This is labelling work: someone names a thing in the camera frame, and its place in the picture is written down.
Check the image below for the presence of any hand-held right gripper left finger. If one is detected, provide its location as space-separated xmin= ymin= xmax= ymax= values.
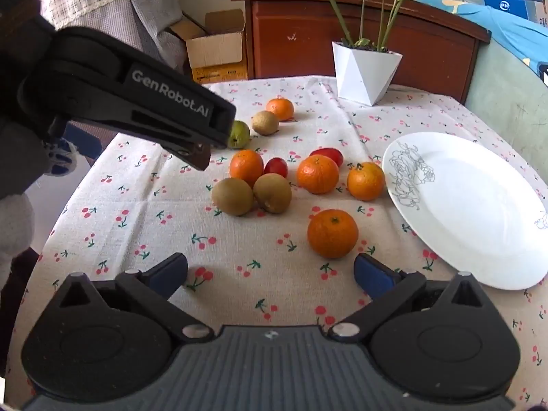
xmin=55 ymin=252 xmax=215 ymax=344

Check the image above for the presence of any orange mandarin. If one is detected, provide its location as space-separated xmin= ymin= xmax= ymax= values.
xmin=307 ymin=209 xmax=359 ymax=260
xmin=347 ymin=161 xmax=386 ymax=201
xmin=229 ymin=150 xmax=264 ymax=188
xmin=296 ymin=154 xmax=340 ymax=195
xmin=266 ymin=98 xmax=295 ymax=121

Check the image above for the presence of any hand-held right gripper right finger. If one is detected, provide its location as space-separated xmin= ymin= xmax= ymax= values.
xmin=327 ymin=253 xmax=493 ymax=345

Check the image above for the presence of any brown kiwi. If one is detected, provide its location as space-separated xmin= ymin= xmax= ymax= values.
xmin=211 ymin=177 xmax=254 ymax=216
xmin=253 ymin=173 xmax=292 ymax=214

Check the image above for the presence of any dark wooden cabinet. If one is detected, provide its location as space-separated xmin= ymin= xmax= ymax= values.
xmin=230 ymin=0 xmax=491 ymax=105

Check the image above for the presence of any cherry print tablecloth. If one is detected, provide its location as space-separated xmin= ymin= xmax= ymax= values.
xmin=9 ymin=75 xmax=548 ymax=411

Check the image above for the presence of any oval red cherry tomato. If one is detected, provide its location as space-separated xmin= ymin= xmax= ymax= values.
xmin=309 ymin=148 xmax=344 ymax=169

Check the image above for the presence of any blue white object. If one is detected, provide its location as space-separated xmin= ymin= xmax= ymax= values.
xmin=40 ymin=124 xmax=103 ymax=177

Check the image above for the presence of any grey checked cloth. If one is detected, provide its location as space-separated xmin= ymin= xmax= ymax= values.
xmin=64 ymin=0 xmax=189 ymax=82

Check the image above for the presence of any white faceted plant pot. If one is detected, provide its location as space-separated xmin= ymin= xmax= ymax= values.
xmin=332 ymin=41 xmax=403 ymax=106

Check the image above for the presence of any small brown potato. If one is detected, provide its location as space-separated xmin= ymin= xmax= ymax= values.
xmin=251 ymin=110 xmax=280 ymax=136

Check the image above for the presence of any white plate with flower drawing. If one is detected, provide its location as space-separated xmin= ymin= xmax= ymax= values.
xmin=382 ymin=132 xmax=548 ymax=290

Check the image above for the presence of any pale green sofa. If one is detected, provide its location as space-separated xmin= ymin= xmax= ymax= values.
xmin=464 ymin=43 xmax=548 ymax=172

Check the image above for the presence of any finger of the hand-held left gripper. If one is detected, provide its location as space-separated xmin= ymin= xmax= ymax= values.
xmin=160 ymin=136 xmax=212 ymax=171

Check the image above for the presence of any green lime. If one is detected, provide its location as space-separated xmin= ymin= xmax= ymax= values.
xmin=227 ymin=120 xmax=251 ymax=150

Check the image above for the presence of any round red cherry tomato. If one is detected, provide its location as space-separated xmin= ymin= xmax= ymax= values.
xmin=264 ymin=158 xmax=289 ymax=179

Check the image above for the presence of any open cardboard box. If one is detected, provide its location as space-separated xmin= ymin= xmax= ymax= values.
xmin=165 ymin=9 xmax=249 ymax=84

